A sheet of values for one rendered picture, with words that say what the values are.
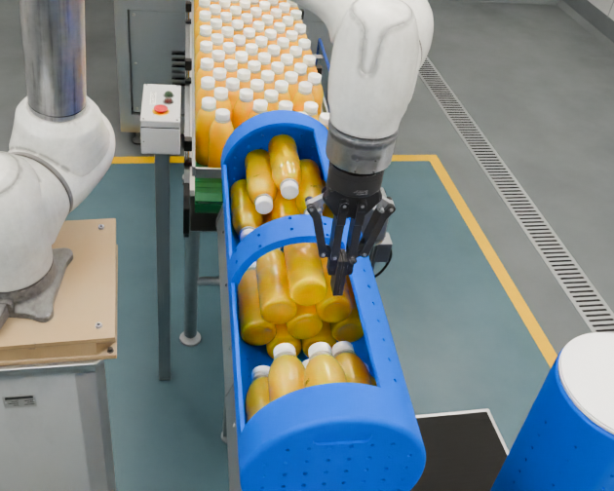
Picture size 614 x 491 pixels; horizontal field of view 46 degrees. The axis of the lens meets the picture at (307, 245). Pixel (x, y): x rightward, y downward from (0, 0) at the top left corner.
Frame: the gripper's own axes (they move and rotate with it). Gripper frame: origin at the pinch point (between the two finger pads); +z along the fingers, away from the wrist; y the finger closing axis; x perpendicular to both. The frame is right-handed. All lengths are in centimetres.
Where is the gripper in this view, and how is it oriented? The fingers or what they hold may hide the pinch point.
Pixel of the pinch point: (338, 272)
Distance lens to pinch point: 108.7
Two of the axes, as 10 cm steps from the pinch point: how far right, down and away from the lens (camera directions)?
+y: 9.9, 0.0, 1.5
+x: -1.2, -6.4, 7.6
